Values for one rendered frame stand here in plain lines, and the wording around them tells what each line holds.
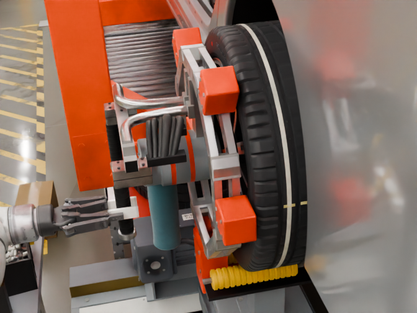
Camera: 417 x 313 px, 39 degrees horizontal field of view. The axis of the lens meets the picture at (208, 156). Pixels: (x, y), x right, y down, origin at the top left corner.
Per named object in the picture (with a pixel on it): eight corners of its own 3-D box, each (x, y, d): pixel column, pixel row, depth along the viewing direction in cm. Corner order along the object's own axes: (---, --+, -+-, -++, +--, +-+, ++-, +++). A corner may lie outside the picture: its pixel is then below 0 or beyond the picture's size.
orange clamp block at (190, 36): (205, 55, 164) (199, 26, 166) (177, 58, 163) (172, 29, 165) (202, 66, 171) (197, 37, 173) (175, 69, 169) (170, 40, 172)
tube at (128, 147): (206, 145, 137) (205, 104, 132) (123, 157, 134) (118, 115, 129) (193, 113, 152) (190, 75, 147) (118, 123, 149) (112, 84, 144)
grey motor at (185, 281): (254, 299, 220) (252, 222, 202) (141, 319, 213) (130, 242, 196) (241, 267, 235) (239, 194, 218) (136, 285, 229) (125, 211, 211)
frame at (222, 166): (244, 295, 150) (239, 100, 123) (218, 300, 149) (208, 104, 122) (202, 184, 197) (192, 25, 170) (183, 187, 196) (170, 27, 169)
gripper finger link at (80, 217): (61, 212, 139) (60, 215, 138) (109, 209, 139) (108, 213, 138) (64, 225, 141) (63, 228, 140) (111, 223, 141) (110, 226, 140)
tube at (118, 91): (192, 110, 154) (189, 72, 149) (117, 120, 151) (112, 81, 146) (180, 84, 169) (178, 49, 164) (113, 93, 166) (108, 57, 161)
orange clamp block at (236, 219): (247, 218, 139) (257, 241, 131) (214, 223, 138) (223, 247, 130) (246, 193, 136) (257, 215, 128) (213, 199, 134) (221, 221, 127)
